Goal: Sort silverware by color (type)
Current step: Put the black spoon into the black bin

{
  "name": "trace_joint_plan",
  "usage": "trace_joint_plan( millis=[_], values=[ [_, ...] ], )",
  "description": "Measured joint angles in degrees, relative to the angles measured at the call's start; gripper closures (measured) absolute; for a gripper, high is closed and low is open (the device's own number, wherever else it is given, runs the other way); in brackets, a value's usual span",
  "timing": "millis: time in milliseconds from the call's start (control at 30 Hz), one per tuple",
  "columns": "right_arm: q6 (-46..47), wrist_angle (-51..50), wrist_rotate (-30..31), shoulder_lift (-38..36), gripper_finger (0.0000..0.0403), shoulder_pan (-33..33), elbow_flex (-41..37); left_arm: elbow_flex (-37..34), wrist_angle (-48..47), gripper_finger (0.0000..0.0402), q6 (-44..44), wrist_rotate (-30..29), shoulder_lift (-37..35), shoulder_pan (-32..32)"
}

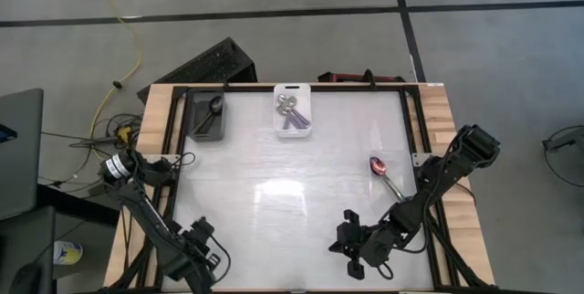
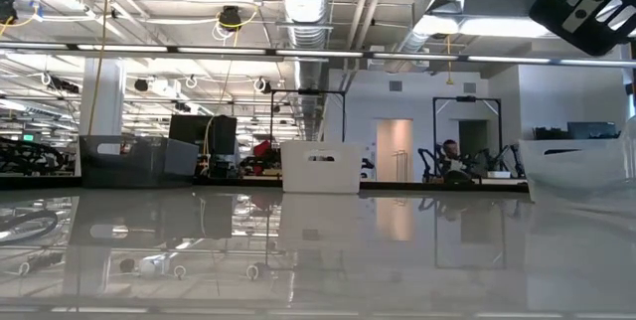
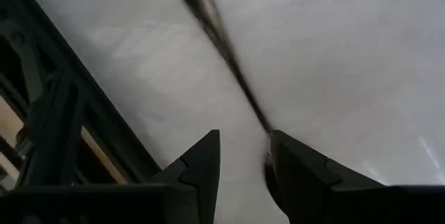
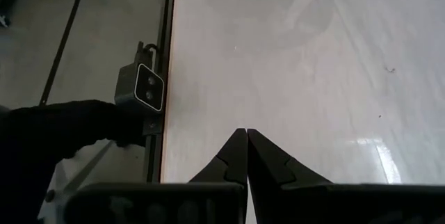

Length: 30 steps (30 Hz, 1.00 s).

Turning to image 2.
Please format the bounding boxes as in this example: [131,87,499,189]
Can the clear plastic bin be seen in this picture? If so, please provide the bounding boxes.
[519,115,636,203]

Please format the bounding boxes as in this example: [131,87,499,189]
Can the white structural column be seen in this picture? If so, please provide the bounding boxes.
[78,57,126,137]

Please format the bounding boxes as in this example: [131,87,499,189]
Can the black ceiling-mounted device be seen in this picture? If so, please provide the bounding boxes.
[0,0,20,27]

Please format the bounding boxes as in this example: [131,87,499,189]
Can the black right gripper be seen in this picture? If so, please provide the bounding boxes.
[529,0,636,57]

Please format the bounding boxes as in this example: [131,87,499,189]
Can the black background robot arms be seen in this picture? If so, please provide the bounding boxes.
[415,143,448,185]

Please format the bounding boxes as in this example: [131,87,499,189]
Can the black background equipment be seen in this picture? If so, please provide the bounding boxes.
[0,135,69,177]

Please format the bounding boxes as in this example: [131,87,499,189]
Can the red object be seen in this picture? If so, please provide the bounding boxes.
[250,139,273,176]

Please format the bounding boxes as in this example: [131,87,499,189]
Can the yellow hanging cable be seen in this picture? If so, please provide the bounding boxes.
[86,0,111,137]

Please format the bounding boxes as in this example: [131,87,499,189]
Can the black computer monitor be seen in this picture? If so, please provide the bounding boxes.
[167,113,239,178]

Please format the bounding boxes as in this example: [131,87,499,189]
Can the silver ribbed ventilation duct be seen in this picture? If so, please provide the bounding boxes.
[276,0,335,142]

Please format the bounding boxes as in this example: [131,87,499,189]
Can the black overhead camera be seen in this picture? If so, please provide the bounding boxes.
[217,4,243,32]

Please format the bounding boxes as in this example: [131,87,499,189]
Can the person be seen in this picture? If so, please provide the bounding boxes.
[439,138,474,185]

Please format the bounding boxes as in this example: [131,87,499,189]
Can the white plastic bin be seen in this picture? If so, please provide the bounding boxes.
[280,140,363,195]

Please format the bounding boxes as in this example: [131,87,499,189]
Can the grey translucent plastic bin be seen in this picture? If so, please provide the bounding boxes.
[79,134,200,190]

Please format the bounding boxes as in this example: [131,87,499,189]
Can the long horizontal light bar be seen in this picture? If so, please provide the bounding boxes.
[0,40,636,69]

